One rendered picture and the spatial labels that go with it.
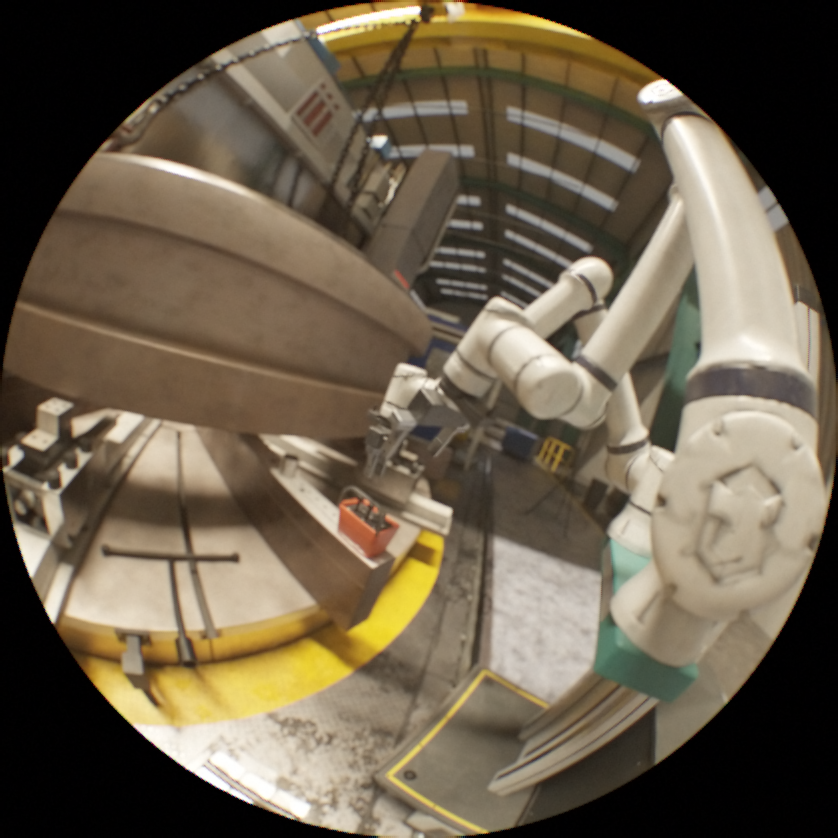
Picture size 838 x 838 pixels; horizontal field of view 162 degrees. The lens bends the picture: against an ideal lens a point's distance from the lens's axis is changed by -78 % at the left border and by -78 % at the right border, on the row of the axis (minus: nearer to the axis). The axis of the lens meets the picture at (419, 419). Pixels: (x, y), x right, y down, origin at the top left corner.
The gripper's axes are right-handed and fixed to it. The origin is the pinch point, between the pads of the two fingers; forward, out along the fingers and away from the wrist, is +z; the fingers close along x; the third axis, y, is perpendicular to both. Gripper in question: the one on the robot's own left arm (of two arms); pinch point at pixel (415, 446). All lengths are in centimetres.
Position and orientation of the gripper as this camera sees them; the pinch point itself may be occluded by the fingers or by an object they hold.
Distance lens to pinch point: 61.7
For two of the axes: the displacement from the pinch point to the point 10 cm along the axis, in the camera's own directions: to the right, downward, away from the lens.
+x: -7.1, -0.6, -7.0
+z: -5.1, 7.2, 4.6
